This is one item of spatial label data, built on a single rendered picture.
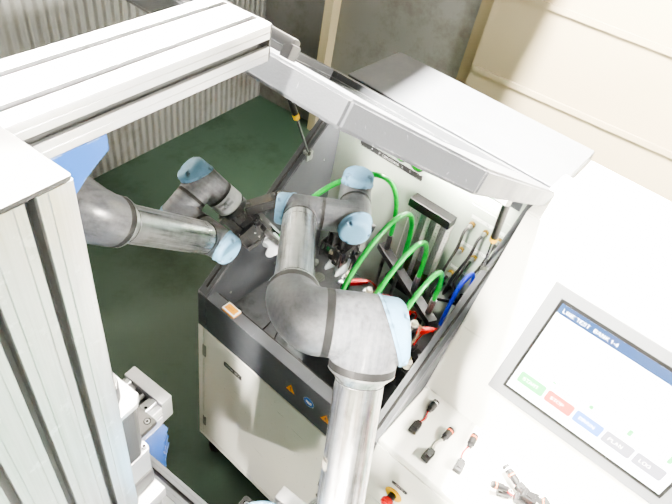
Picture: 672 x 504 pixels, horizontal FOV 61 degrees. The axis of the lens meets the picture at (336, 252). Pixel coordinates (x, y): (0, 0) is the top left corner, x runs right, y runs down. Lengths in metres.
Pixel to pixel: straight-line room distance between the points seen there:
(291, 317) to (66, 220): 0.52
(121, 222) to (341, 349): 0.43
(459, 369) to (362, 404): 0.63
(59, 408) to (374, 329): 0.49
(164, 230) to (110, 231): 0.14
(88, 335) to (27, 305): 0.09
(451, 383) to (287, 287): 0.76
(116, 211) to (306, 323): 0.38
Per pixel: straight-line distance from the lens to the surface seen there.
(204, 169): 1.38
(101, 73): 0.57
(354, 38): 3.94
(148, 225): 1.10
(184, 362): 2.77
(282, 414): 1.83
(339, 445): 1.01
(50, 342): 0.53
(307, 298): 0.91
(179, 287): 3.06
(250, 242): 1.48
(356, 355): 0.92
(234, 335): 1.75
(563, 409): 1.50
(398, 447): 1.52
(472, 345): 1.51
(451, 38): 3.60
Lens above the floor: 2.29
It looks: 44 degrees down
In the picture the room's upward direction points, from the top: 13 degrees clockwise
